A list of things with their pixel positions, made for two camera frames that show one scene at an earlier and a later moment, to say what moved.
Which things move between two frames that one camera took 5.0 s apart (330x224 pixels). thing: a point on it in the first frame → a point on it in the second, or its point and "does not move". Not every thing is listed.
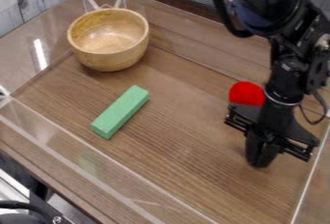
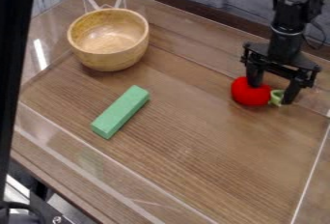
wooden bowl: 109,39 does not move
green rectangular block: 120,112 does not move
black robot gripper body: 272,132 → 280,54
